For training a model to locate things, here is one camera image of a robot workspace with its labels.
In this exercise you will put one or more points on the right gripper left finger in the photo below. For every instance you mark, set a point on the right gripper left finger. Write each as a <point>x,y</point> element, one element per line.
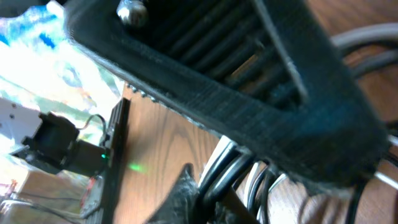
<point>181,205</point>

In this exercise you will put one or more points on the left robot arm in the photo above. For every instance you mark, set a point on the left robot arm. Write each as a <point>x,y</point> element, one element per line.
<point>17,122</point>

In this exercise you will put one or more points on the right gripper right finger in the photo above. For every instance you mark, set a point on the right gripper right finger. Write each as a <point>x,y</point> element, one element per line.
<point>262,73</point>

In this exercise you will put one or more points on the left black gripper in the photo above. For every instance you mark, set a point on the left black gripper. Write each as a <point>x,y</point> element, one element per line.
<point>55,147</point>

